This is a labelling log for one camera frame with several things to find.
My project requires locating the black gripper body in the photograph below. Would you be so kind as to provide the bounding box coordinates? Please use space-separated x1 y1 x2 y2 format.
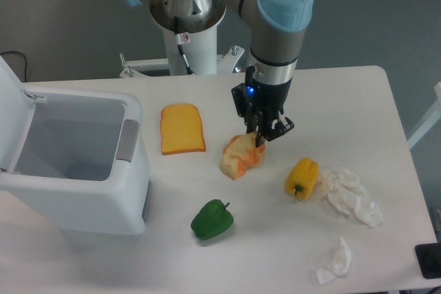
232 65 292 125

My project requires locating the pale crusty bread loaf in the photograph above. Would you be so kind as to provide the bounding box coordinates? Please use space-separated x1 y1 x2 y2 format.
219 132 265 180

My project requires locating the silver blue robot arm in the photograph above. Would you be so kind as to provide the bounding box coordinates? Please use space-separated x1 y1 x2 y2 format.
128 0 314 145

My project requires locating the square toast bread slice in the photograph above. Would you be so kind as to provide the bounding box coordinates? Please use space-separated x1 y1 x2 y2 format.
160 103 206 155

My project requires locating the white trash can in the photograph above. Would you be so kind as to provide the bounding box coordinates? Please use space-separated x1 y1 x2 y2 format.
1 62 150 235

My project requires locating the yellow bell pepper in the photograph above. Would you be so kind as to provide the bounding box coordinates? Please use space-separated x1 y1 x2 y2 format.
284 157 319 200

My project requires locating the large crumpled white tissue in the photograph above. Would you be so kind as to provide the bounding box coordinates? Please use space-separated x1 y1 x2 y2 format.
315 168 384 228

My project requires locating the green bell pepper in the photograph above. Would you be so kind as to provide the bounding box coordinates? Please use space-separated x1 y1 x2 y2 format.
190 199 234 240

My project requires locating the small crumpled white tissue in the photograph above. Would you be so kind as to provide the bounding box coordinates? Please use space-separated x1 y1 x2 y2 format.
315 236 352 286

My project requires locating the black device at edge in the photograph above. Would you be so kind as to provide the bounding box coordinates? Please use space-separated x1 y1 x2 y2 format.
415 242 440 279

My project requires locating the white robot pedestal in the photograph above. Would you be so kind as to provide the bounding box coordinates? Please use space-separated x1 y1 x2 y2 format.
120 11 245 78

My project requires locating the white frame at right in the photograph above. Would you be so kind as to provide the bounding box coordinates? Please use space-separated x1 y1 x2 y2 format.
407 82 440 149

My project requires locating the black floor cable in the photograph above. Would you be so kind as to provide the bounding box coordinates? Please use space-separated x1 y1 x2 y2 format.
0 51 28 83

